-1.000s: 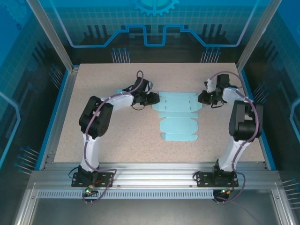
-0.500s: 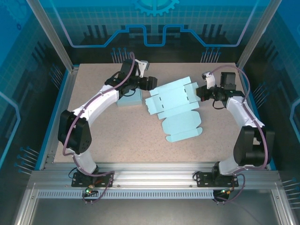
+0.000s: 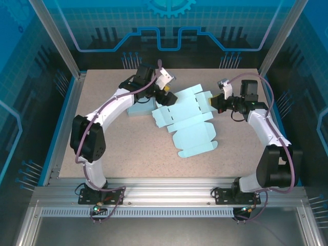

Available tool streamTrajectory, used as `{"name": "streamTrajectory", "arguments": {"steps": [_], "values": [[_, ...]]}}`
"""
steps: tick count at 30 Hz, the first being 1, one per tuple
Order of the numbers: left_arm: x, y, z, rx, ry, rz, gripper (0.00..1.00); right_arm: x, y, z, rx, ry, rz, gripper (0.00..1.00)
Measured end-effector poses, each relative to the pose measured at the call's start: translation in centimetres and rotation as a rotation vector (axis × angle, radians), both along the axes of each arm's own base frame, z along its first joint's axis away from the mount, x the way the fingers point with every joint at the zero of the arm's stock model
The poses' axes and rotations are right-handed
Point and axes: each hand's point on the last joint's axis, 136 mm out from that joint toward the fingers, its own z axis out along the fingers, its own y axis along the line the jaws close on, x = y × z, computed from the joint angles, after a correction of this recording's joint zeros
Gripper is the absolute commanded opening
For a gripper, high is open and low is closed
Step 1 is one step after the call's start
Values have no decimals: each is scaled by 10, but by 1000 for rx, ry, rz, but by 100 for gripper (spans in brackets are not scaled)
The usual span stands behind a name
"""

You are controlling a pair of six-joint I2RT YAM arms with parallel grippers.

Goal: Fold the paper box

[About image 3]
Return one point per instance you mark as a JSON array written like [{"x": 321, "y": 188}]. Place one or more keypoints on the light blue paper box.
[
  {"x": 139, "y": 111},
  {"x": 189, "y": 128}
]

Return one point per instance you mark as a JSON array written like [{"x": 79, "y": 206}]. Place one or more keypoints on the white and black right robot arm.
[{"x": 276, "y": 166}]

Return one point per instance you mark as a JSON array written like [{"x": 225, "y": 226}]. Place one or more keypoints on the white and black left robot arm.
[{"x": 88, "y": 139}]

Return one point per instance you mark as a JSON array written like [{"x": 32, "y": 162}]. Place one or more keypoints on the blue table side panel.
[
  {"x": 67, "y": 102},
  {"x": 272, "y": 102}
]

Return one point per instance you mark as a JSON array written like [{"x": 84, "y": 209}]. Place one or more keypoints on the grey metal shelf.
[{"x": 164, "y": 230}]

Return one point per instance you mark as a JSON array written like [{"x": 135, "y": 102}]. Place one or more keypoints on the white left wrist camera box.
[{"x": 164, "y": 77}]

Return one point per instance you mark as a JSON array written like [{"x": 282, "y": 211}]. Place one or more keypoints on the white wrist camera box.
[
  {"x": 164, "y": 77},
  {"x": 226, "y": 88}
]

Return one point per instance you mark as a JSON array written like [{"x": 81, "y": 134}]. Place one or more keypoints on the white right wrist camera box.
[{"x": 226, "y": 88}]

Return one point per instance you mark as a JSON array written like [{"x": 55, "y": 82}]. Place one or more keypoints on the aluminium frame post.
[
  {"x": 59, "y": 41},
  {"x": 282, "y": 38}
]

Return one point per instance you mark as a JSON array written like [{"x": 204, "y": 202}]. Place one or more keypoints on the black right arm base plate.
[{"x": 225, "y": 196}]

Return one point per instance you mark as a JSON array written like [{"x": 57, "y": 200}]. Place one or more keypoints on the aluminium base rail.
[{"x": 166, "y": 192}]

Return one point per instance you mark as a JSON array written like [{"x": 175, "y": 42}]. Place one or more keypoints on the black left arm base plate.
[{"x": 87, "y": 198}]

